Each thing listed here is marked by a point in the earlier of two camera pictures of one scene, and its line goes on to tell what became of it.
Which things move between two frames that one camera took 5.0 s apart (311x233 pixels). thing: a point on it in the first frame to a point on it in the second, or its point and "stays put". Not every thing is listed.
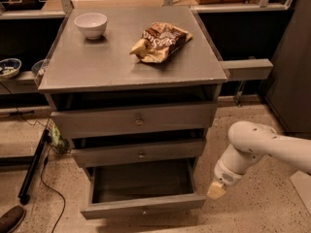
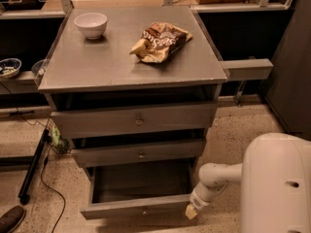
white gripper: x=225 y=175 to x=198 y=202
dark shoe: x=12 y=218 stays put
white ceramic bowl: x=92 y=24 stays put
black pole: x=33 y=167 stays put
